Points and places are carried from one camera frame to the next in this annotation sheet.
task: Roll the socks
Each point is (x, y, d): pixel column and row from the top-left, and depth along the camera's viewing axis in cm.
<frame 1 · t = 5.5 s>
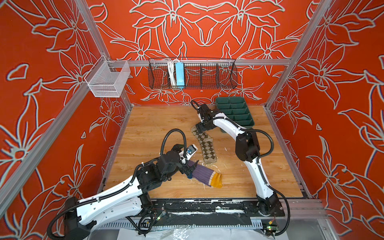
left hand: (190, 151, 70), fingers open
right hand: (201, 126, 101), fingers open
beige brown argyle sock: (207, 145, 97), point 2 cm above the table
purple sock with yellow cuff: (205, 176, 85), on the table
green compartment tray: (236, 108, 112), point 7 cm above the table

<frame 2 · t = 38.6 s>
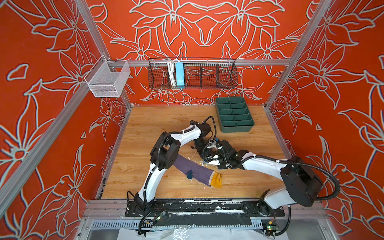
left hand: (207, 157, 89), fingers open
right hand: (212, 156, 89), fingers closed
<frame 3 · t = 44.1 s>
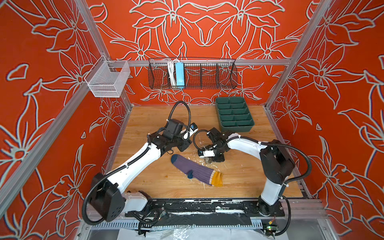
left hand: (188, 136, 79), fingers open
right hand: (211, 155, 90), fingers closed
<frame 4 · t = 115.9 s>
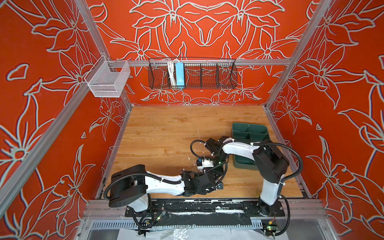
left hand: (207, 178, 81), fingers closed
right hand: (210, 176, 83), fingers closed
green compartment tray: (250, 133, 97), point 7 cm above the table
